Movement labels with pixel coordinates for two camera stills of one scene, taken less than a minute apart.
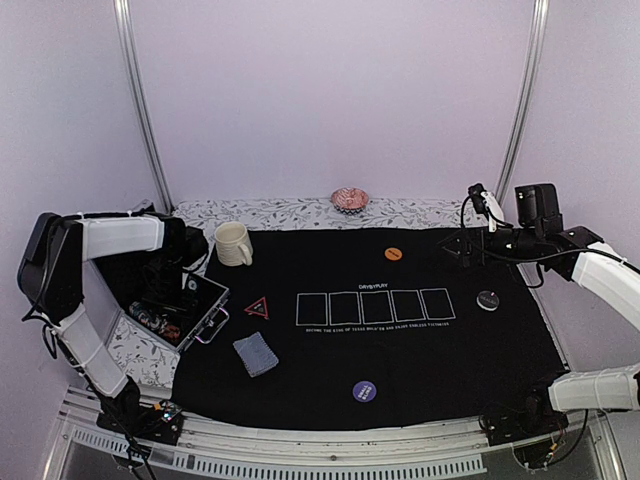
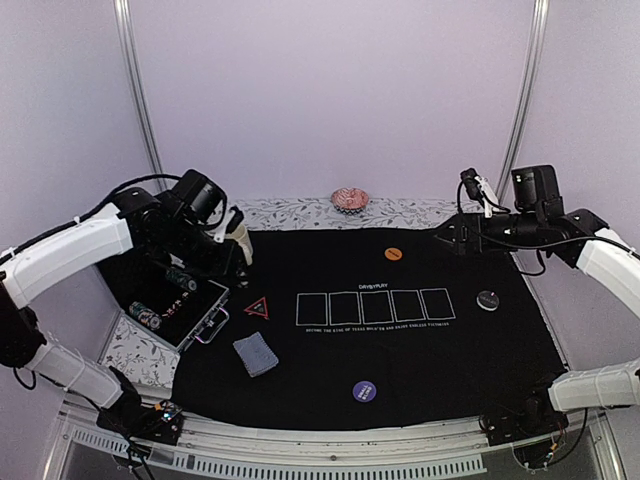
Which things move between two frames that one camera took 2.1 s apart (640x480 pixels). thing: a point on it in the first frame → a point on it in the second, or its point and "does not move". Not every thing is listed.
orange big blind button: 394,254 does not move
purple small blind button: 364,391 does not move
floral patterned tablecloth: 153,359 does not move
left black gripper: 150,296 → 227,267
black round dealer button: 487,300 does not move
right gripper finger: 457,244 → 448,234
